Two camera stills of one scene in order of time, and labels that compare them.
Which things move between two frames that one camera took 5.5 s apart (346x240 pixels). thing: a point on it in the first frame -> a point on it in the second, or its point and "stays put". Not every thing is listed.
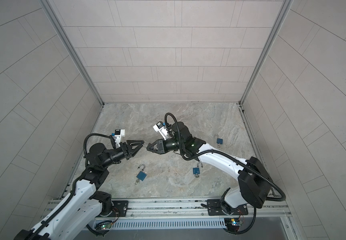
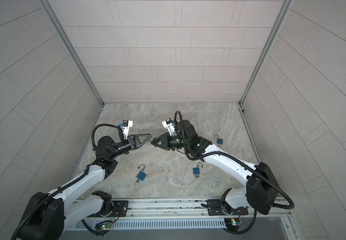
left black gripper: [126, 148] -> [133, 143]
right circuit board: [232, 222] stays put
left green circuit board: [106, 226] stays put
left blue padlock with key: [141, 175] stays put
